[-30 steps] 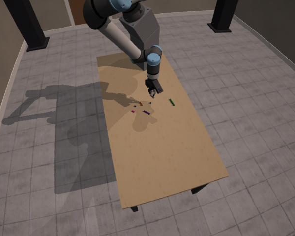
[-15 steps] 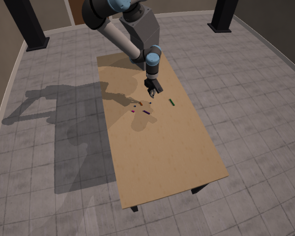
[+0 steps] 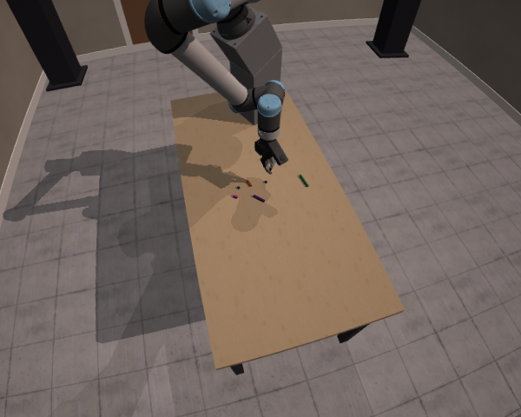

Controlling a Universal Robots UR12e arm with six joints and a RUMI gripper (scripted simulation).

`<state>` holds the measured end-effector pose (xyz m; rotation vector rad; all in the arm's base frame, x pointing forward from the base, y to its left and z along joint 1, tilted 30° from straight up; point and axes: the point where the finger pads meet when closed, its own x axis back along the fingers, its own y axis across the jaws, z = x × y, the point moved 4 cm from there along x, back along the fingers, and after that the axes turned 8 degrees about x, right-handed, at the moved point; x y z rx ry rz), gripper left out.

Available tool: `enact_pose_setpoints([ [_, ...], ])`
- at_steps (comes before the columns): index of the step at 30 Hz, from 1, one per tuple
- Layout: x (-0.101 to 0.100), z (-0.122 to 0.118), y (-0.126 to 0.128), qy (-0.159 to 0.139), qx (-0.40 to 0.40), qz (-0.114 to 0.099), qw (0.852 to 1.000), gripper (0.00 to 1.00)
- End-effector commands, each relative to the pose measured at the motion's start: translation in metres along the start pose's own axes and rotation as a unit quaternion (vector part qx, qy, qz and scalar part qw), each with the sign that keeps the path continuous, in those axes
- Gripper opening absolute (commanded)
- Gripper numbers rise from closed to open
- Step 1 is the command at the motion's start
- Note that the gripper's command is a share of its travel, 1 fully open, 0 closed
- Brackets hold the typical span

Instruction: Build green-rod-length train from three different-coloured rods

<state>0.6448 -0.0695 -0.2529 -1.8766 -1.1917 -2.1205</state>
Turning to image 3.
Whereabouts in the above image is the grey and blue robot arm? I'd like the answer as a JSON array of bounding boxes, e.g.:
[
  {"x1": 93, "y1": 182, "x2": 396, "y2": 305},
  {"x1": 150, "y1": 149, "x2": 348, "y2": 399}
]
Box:
[{"x1": 144, "y1": 0, "x2": 285, "y2": 141}]

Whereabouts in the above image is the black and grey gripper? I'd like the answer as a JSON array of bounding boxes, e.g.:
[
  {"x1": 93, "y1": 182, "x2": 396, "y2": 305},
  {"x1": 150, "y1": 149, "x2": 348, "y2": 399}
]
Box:
[{"x1": 254, "y1": 138, "x2": 276, "y2": 172}]

